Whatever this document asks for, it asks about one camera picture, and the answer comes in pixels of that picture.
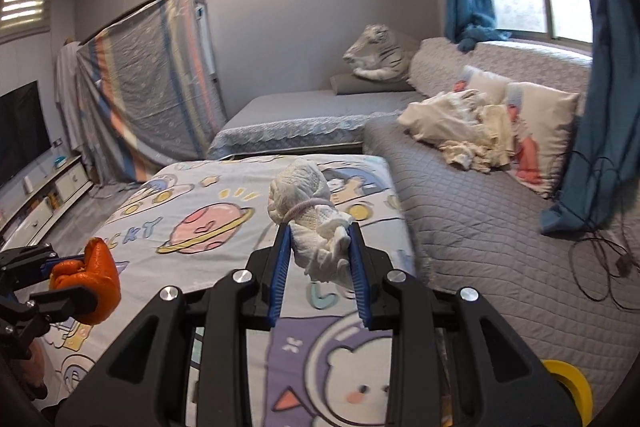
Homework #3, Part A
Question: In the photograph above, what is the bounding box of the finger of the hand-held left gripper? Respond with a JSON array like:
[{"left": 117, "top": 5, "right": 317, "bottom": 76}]
[
  {"left": 27, "top": 284, "right": 98, "bottom": 324},
  {"left": 0, "top": 244, "right": 83, "bottom": 289}
]

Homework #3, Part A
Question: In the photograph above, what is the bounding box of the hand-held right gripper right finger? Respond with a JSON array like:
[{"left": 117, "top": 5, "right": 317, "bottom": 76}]
[{"left": 347, "top": 222, "right": 583, "bottom": 427}]

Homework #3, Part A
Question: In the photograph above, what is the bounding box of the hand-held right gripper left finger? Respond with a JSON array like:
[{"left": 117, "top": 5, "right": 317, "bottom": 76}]
[{"left": 55, "top": 223, "right": 293, "bottom": 427}]

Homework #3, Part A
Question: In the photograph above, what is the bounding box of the mandarin orange peel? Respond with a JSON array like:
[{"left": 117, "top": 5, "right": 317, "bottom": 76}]
[{"left": 50, "top": 237, "right": 122, "bottom": 325}]

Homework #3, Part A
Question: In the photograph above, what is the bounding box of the person's left hand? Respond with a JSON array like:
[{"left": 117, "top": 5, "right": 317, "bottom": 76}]
[{"left": 21, "top": 339, "right": 51, "bottom": 403}]

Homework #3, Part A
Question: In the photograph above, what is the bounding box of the cartoon printed blanket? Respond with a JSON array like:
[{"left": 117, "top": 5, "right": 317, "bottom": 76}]
[{"left": 45, "top": 154, "right": 431, "bottom": 427}]

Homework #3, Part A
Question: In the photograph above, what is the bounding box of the white television cabinet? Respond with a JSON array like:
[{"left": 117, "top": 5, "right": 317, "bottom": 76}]
[{"left": 0, "top": 154, "right": 96, "bottom": 253}]

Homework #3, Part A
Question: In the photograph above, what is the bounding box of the grey quilted sofa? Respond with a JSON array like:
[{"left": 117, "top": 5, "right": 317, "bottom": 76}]
[{"left": 362, "top": 37, "right": 640, "bottom": 413}]

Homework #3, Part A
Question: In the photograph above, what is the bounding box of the black television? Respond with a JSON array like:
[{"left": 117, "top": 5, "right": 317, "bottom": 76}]
[{"left": 0, "top": 80, "right": 51, "bottom": 188}]

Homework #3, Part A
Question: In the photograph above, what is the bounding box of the grey bed with lace cover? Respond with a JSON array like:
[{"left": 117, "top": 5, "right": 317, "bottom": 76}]
[{"left": 207, "top": 89, "right": 416, "bottom": 160}]

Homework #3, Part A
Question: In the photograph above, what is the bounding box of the white hanging cloth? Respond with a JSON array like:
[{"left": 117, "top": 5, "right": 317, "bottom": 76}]
[{"left": 54, "top": 39, "right": 96, "bottom": 168}]

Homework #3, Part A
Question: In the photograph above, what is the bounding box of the pile of cream clothes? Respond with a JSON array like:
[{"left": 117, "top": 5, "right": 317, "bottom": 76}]
[{"left": 397, "top": 89, "right": 516, "bottom": 170}]

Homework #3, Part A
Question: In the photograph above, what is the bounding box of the grey pillow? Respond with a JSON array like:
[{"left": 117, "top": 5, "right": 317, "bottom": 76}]
[{"left": 330, "top": 74, "right": 413, "bottom": 96}]

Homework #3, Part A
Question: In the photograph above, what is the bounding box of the striped grey sheet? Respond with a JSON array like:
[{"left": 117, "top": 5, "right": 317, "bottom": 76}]
[{"left": 75, "top": 0, "right": 226, "bottom": 185}]

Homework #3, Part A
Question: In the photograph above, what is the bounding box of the white tiger plush toy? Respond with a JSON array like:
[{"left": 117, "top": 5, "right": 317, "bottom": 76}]
[{"left": 342, "top": 24, "right": 418, "bottom": 82}]

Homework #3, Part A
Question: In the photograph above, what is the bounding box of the grey window blind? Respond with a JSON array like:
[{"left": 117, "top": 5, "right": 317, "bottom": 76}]
[{"left": 0, "top": 0, "right": 56, "bottom": 45}]

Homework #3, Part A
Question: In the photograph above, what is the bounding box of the black cable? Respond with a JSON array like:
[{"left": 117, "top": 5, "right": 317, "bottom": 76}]
[{"left": 567, "top": 147, "right": 640, "bottom": 313}]

